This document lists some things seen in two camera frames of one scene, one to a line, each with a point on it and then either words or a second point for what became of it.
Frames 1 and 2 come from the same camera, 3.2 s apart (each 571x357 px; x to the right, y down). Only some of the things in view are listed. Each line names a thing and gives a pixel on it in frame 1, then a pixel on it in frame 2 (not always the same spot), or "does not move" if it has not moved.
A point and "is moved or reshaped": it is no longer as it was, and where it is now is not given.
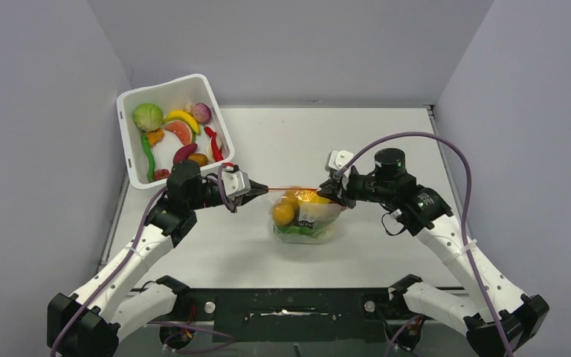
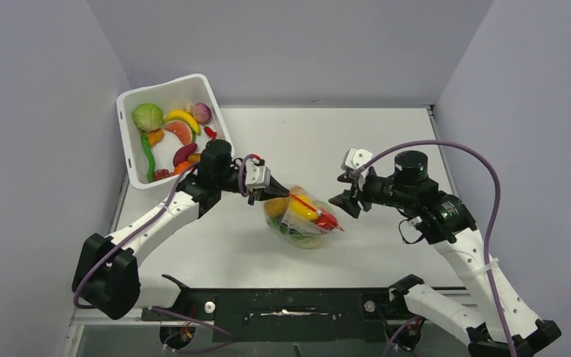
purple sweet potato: x=183 y=152 does not move
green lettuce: x=295 y=229 is moved or reshaped
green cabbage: x=148 y=117 does not move
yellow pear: x=311 y=195 to x=302 y=210
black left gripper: x=256 y=189 to x=274 y=190
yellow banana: x=184 y=116 does not move
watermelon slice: x=185 y=133 does not move
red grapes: x=161 y=174 does not move
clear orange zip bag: x=302 y=215 does not move
